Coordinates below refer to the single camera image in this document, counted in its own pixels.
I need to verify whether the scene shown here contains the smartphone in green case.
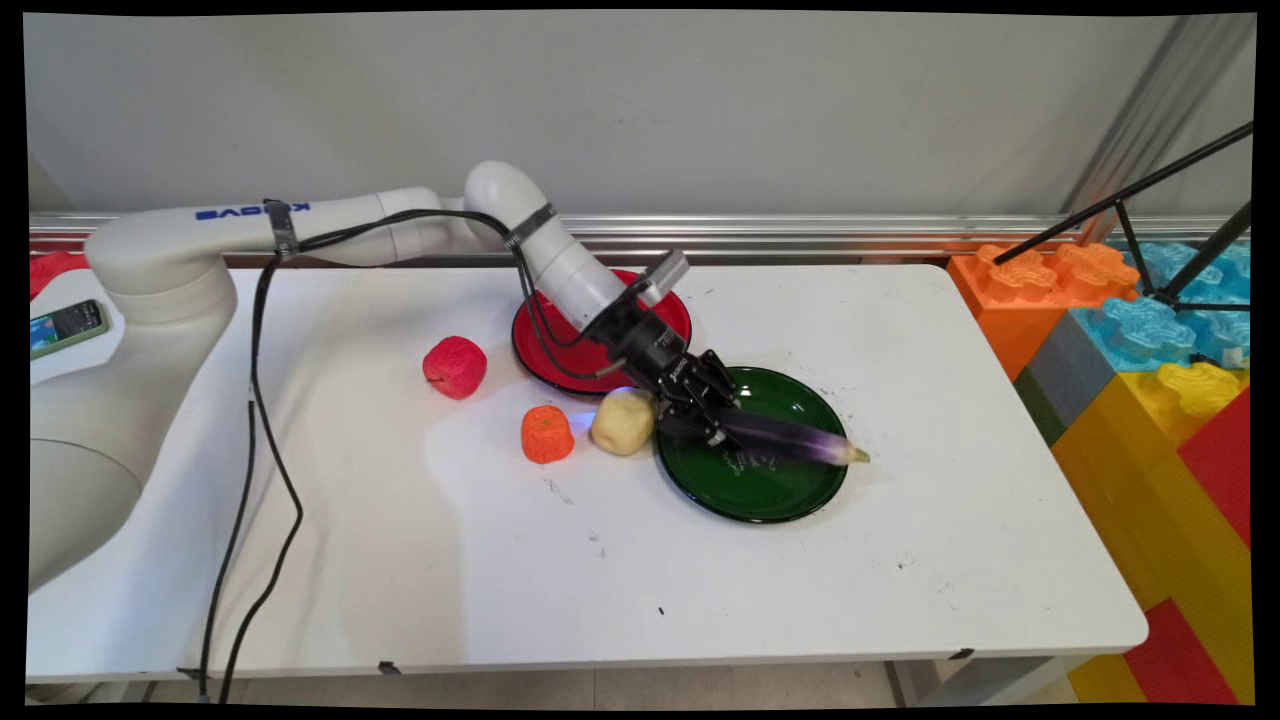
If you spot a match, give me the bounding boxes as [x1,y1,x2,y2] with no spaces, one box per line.
[30,298,112,364]

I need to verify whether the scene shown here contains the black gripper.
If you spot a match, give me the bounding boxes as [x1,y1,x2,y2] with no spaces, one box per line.
[584,291,747,449]

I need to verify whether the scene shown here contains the big dark green toy brick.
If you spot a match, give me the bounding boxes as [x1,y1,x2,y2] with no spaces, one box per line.
[1012,368,1067,449]

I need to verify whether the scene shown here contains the black camera cable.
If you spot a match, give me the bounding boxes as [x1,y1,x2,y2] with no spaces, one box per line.
[216,205,621,705]
[196,205,616,703]

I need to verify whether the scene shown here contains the big yellow toy brick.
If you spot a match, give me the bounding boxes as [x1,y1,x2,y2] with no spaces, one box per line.
[1049,361,1254,707]

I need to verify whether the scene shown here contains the big red toy brick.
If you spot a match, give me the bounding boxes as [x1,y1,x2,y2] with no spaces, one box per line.
[1121,598,1242,707]
[1177,389,1253,552]

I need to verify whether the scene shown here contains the red plastic object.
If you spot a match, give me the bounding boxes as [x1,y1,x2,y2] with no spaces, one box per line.
[30,250,92,302]

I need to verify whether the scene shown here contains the aluminium rail along wall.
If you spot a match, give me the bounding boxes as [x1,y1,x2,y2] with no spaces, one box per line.
[30,210,1253,267]

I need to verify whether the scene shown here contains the grey table leg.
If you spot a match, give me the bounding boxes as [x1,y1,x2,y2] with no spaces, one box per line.
[884,656,1093,708]

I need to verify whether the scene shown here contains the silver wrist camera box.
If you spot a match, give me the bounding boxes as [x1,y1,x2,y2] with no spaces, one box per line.
[636,249,693,309]

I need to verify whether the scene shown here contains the green round plate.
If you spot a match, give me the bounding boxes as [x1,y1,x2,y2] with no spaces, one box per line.
[655,366,852,526]

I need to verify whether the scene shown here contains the big translucent blue toy brick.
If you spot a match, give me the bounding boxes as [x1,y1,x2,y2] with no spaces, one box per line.
[1068,240,1253,374]

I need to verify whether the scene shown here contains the big grey toy brick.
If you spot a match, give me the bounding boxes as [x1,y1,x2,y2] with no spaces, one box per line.
[1024,312,1123,433]

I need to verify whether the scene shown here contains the purple toy eggplant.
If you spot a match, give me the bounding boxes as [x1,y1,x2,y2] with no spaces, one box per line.
[714,404,872,467]

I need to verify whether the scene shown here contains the big orange toy brick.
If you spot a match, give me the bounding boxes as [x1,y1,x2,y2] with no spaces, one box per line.
[944,242,1142,384]

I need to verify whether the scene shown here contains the yellow toy potato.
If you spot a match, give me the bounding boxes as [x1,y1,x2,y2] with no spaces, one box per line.
[589,387,659,458]

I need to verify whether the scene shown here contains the black tripod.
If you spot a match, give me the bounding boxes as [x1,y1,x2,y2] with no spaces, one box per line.
[992,121,1255,314]

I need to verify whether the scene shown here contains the red toy apple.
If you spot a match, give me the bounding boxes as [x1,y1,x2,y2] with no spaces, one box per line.
[421,335,489,402]

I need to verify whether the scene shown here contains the orange toy fruit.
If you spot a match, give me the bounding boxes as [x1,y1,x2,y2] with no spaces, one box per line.
[520,404,577,466]

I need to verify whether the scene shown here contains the red round plate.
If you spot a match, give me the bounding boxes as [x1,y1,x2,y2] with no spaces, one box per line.
[511,267,694,397]

